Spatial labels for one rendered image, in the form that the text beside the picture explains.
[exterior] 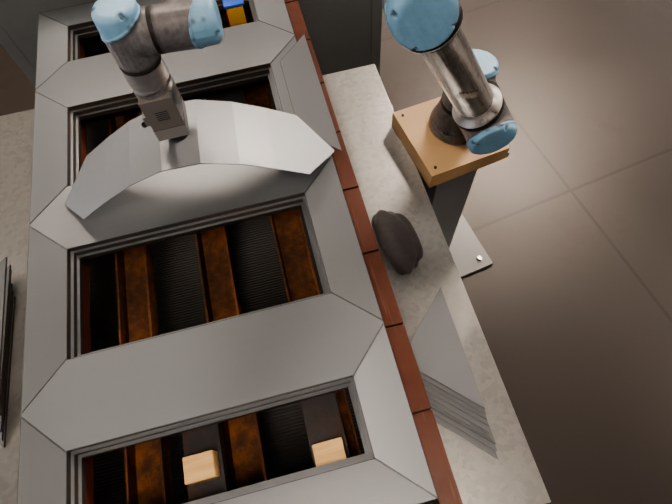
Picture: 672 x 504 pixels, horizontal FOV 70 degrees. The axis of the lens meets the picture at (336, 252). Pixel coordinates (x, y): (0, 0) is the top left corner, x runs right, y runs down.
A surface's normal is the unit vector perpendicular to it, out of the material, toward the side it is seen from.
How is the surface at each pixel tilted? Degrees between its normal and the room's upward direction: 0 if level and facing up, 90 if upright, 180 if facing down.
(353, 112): 0
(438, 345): 0
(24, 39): 90
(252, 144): 29
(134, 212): 0
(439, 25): 84
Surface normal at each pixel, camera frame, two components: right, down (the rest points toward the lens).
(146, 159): -0.37, -0.35
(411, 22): 0.10, 0.84
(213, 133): 0.27, -0.48
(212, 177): -0.05, -0.44
